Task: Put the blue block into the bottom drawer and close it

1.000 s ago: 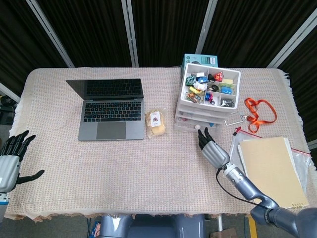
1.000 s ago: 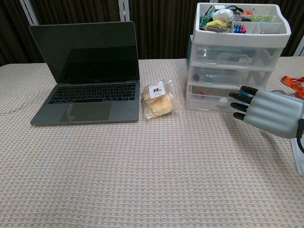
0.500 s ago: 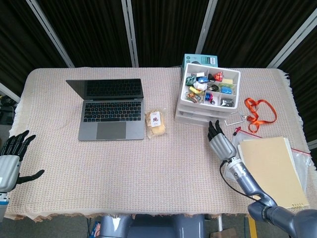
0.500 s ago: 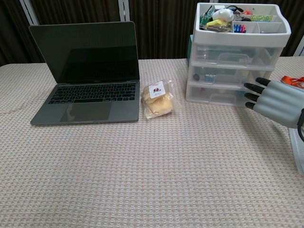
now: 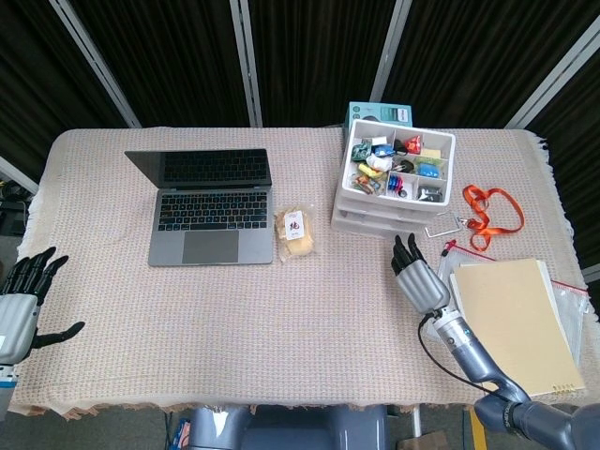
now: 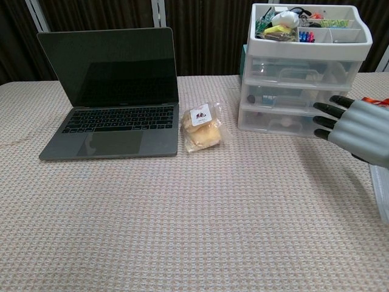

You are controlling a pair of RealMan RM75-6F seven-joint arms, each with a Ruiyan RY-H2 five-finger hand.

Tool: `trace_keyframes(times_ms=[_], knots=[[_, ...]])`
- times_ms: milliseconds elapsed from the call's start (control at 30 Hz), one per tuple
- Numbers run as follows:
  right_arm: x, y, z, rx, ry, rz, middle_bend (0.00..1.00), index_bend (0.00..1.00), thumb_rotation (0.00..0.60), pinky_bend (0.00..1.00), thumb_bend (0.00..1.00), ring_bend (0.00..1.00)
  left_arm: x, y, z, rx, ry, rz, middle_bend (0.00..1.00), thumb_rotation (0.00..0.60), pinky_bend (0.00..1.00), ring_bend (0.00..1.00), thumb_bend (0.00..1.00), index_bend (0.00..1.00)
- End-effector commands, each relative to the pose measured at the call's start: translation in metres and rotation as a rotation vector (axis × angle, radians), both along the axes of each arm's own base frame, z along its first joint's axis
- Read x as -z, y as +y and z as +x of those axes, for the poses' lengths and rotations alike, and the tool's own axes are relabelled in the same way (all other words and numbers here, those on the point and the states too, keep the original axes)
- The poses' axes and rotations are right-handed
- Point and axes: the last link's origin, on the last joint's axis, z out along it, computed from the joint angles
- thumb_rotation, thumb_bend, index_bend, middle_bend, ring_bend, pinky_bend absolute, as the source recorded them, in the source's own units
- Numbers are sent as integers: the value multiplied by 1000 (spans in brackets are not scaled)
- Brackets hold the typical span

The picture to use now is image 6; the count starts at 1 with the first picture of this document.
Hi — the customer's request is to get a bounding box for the grey open laptop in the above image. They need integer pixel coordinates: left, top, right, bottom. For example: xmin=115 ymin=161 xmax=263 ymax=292
xmin=36 ymin=26 xmax=179 ymax=161

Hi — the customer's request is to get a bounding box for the white plastic drawer organizer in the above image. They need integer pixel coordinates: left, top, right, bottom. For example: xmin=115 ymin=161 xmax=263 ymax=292
xmin=236 ymin=2 xmax=373 ymax=139

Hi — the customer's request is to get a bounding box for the green blue patterned packet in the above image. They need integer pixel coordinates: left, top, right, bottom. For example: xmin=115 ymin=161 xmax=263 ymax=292
xmin=318 ymin=18 xmax=349 ymax=28

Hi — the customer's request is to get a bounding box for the black pleated curtain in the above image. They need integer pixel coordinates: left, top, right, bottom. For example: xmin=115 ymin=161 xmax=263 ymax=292
xmin=0 ymin=0 xmax=389 ymax=86

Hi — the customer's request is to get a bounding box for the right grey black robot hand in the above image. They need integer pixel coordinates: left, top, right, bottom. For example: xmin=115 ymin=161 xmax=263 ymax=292
xmin=312 ymin=94 xmax=389 ymax=170

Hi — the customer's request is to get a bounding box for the white metal partition post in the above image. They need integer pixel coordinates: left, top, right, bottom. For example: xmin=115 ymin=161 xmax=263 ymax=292
xmin=377 ymin=45 xmax=389 ymax=73
xmin=24 ymin=0 xmax=51 ymax=33
xmin=151 ymin=0 xmax=167 ymax=30

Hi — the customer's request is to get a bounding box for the bagged bread with white label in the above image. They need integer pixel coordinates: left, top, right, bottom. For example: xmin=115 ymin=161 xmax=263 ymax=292
xmin=181 ymin=102 xmax=230 ymax=153

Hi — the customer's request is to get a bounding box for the clear mesh pouch red zipper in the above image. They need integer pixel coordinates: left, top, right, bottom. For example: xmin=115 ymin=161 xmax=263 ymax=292
xmin=367 ymin=163 xmax=389 ymax=224

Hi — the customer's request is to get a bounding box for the white crumpled wad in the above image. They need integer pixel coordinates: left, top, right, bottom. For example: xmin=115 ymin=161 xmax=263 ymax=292
xmin=272 ymin=11 xmax=300 ymax=28

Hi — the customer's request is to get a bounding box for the clear drawer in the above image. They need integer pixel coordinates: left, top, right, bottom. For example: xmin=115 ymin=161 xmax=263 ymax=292
xmin=244 ymin=82 xmax=350 ymax=110
xmin=238 ymin=106 xmax=325 ymax=138
xmin=249 ymin=56 xmax=358 ymax=85

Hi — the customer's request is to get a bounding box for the orange lanyard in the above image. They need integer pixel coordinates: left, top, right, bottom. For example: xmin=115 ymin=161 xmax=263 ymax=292
xmin=360 ymin=96 xmax=389 ymax=109

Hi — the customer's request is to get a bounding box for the brown snack packet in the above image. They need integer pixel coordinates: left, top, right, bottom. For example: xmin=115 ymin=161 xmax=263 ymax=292
xmin=264 ymin=32 xmax=297 ymax=42

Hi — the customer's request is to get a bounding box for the green patterned card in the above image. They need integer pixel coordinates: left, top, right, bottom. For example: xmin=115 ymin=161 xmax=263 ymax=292
xmin=255 ymin=9 xmax=274 ymax=30

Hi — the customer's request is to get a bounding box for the teal cardboard box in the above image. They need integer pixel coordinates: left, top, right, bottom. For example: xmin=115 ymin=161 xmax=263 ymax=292
xmin=238 ymin=44 xmax=249 ymax=80

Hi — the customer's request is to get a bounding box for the beige woven tablecloth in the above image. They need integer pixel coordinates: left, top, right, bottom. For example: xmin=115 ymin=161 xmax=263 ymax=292
xmin=0 ymin=72 xmax=389 ymax=292

